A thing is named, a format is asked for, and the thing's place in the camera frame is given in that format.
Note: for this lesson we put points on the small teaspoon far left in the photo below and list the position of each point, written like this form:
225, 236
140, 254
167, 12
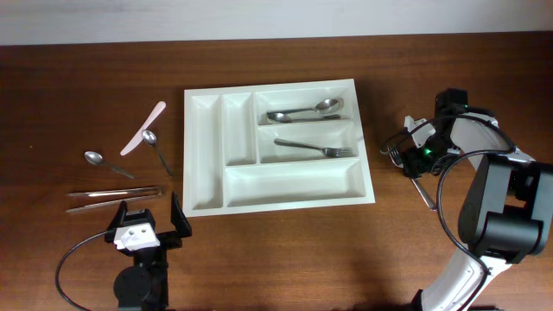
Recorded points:
97, 159

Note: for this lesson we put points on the metal tongs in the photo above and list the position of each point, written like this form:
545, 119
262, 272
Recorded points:
114, 197

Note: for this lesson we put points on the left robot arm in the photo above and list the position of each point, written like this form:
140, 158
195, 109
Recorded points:
144, 284

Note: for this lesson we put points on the fork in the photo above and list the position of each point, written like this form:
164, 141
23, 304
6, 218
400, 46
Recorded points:
326, 151
398, 162

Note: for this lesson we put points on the white plastic cutlery tray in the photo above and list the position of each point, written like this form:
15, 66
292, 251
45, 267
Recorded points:
231, 164

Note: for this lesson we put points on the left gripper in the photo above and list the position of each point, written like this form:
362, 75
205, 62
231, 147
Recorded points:
173, 239

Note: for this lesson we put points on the small teaspoon near knife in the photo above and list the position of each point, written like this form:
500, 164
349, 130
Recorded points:
149, 138

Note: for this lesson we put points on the large spoon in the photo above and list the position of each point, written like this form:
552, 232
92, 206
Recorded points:
281, 118
324, 107

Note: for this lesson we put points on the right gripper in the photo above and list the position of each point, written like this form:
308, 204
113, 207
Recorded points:
415, 163

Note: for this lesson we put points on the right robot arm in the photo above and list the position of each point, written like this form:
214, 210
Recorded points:
507, 213

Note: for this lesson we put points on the pink plastic knife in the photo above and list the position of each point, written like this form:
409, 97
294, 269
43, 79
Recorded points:
138, 137

